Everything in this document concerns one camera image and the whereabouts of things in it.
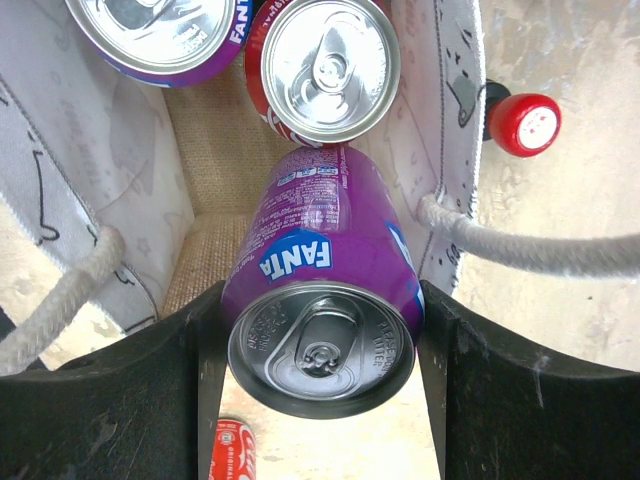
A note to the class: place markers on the purple Fanta can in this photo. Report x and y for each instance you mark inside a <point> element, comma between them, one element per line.
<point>323,304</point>
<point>170,44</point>

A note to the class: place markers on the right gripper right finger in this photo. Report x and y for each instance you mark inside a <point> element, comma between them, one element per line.
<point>504,407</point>

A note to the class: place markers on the small red-capped sauce bottle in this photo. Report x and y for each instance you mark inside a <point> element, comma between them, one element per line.
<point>523,125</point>

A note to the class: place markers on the red Coke can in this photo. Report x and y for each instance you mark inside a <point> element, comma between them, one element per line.
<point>322,73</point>
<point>234,451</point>

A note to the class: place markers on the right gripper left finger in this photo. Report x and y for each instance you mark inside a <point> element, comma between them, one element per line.
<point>145,407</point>

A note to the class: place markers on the canvas jute tote bag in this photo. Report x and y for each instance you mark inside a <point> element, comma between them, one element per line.
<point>179,174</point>

